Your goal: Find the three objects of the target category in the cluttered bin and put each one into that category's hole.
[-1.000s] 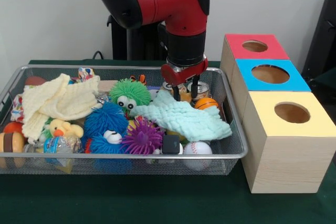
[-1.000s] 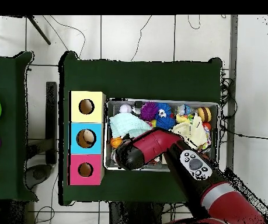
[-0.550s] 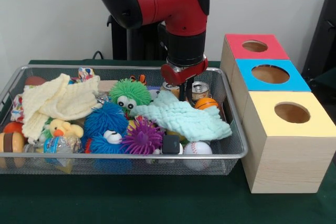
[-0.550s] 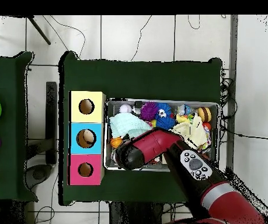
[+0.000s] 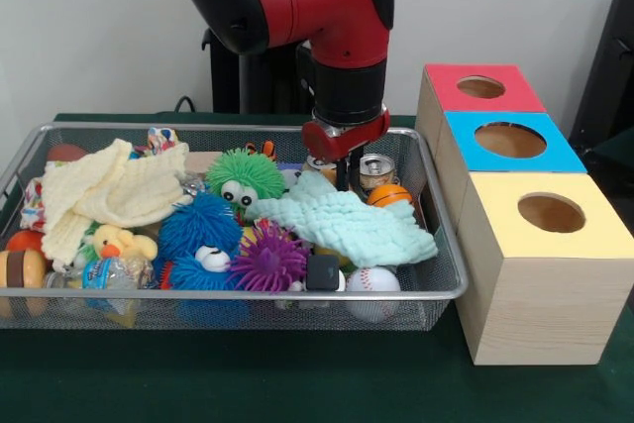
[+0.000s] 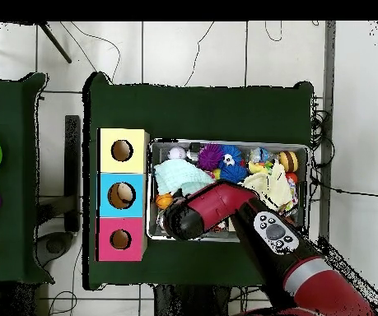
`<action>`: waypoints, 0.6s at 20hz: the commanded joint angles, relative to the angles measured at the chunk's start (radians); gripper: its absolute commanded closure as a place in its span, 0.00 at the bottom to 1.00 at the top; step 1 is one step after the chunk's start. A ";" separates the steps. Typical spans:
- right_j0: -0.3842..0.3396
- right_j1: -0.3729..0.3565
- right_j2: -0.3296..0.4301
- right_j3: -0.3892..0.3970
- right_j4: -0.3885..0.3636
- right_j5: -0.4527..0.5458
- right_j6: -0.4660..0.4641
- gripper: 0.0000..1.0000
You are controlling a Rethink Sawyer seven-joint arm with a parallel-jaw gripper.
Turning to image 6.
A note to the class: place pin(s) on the silver mesh bin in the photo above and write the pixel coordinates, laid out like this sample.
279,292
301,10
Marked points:
304,158

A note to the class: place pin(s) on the small orange basketball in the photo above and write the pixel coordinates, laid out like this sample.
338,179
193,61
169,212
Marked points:
164,201

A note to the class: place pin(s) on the dark green table cloth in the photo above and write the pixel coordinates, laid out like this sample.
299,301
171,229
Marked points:
192,112
10,131

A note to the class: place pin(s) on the black tripod leg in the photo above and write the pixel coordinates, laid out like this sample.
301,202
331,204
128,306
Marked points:
55,42

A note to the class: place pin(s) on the grey floor rail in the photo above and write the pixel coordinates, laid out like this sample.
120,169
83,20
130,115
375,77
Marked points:
328,65

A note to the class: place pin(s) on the mint green cloth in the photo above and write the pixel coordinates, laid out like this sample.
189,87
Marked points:
178,174

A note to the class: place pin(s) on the yellow plush duck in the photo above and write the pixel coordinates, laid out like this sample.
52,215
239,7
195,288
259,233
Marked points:
257,168

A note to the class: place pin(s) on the crushed clear water bottle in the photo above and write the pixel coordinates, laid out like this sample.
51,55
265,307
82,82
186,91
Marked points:
259,154

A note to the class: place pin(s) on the grey stand base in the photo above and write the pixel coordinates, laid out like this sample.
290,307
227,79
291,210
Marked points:
55,245

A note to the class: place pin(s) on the blue spiky ball with eyes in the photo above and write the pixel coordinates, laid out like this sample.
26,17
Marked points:
233,153

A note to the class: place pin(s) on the purple spiky ball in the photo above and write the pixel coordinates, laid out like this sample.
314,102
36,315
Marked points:
210,157

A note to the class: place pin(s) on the yellow brown striped bee toy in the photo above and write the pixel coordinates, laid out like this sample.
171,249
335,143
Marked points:
288,161

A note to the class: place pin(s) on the white baseball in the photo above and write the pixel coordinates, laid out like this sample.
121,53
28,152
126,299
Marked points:
177,153

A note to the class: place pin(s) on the black upright panel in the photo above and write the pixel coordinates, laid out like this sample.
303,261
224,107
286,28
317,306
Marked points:
72,164

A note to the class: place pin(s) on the cream yellow cloth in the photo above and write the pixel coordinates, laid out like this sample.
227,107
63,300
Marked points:
274,189

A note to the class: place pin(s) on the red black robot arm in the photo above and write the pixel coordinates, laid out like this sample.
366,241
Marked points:
221,200

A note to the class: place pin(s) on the wooden box with three holes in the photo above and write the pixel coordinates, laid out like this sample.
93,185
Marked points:
122,171

